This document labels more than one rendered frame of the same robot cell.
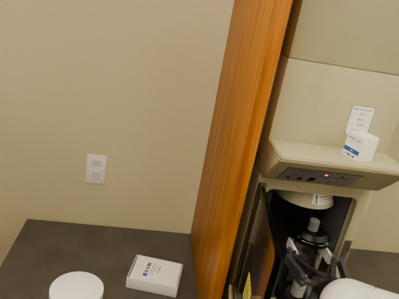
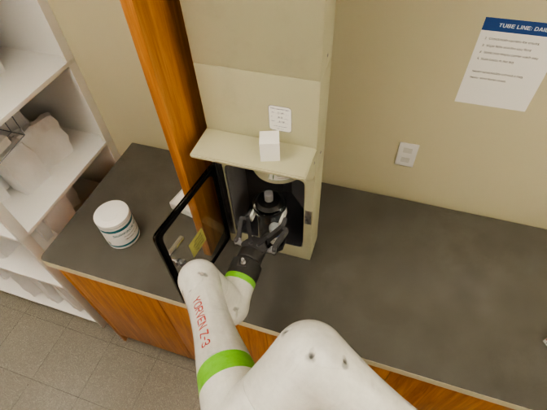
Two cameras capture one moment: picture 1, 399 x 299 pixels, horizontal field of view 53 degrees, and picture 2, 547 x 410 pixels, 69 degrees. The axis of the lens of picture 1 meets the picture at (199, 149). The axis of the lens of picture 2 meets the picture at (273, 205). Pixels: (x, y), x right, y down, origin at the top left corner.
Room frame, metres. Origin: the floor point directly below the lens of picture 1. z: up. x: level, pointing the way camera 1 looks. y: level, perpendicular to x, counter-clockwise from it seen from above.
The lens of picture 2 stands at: (0.27, -0.76, 2.23)
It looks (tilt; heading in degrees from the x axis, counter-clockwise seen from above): 51 degrees down; 30
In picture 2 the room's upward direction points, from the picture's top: 4 degrees counter-clockwise
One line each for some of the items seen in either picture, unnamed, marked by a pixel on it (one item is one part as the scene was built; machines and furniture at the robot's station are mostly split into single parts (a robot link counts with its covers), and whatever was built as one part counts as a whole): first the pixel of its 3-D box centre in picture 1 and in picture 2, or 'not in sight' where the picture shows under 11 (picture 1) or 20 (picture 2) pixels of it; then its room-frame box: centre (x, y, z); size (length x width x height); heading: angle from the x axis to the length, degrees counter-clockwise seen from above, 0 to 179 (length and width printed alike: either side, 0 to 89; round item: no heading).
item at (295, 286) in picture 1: (301, 265); (270, 222); (0.96, -0.34, 1.15); 0.11 x 0.11 x 0.21
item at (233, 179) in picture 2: (284, 223); (277, 183); (1.10, -0.30, 1.19); 0.26 x 0.24 x 0.35; 99
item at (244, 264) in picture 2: not in sight; (244, 270); (0.73, -0.38, 1.22); 0.09 x 0.06 x 0.12; 99
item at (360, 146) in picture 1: (360, 145); (269, 146); (0.93, -0.38, 1.54); 0.05 x 0.05 x 0.06; 28
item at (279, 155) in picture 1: (331, 173); (254, 164); (0.92, -0.33, 1.46); 0.32 x 0.11 x 0.10; 99
